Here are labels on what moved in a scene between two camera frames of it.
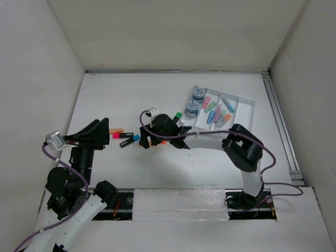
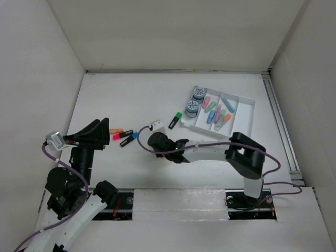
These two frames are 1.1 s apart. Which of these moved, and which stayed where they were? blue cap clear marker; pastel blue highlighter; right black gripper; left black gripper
Moved: right black gripper
Stayed: blue cap clear marker; left black gripper; pastel blue highlighter
